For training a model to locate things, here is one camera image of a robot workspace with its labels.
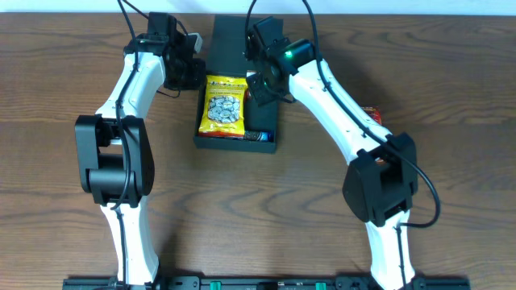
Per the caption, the black gift box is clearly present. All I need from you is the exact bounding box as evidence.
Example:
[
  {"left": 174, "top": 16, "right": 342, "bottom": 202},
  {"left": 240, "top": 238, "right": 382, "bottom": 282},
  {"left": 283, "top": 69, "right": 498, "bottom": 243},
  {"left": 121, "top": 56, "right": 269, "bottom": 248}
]
[{"left": 193, "top": 15, "right": 279, "bottom": 154}]

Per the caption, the yellow snack bag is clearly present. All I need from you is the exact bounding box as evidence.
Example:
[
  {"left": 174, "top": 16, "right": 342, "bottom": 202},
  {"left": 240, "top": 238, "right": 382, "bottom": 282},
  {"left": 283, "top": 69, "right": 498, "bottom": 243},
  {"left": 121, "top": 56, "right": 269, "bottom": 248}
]
[{"left": 198, "top": 75, "right": 248, "bottom": 134}]

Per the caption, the red snack bag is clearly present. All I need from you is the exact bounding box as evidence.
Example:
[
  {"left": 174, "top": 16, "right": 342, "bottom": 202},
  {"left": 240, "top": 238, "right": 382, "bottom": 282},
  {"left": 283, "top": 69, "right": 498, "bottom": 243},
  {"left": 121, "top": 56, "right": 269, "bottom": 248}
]
[{"left": 198, "top": 131, "right": 245, "bottom": 139}]

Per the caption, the blue Oreo cookie pack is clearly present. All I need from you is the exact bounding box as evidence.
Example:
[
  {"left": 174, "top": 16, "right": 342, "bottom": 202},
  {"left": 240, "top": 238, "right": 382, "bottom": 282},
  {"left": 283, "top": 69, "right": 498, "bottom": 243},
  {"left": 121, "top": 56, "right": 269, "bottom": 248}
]
[{"left": 243, "top": 130, "right": 273, "bottom": 142}]

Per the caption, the red Hello Panda box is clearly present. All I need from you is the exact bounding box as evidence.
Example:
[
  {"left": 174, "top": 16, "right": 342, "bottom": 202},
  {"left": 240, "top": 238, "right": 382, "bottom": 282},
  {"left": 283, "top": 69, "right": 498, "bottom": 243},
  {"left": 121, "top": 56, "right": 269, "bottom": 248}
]
[{"left": 362, "top": 106, "right": 382, "bottom": 125}]

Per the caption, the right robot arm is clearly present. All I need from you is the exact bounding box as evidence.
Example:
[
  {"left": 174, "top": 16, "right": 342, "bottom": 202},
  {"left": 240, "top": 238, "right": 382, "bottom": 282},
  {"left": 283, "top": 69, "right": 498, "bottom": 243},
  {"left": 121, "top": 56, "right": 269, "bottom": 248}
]
[{"left": 244, "top": 17, "right": 418, "bottom": 289}]

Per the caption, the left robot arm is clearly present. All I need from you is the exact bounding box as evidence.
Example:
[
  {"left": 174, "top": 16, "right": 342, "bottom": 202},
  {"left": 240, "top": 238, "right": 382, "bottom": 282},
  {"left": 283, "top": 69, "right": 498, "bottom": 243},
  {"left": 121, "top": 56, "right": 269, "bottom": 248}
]
[{"left": 75, "top": 12, "right": 206, "bottom": 289}]

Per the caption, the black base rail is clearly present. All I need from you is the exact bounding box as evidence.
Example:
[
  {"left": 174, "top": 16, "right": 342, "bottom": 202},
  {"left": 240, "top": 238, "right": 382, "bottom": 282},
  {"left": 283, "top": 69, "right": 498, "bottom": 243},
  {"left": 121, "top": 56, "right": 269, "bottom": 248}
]
[{"left": 62, "top": 275, "right": 472, "bottom": 290}]

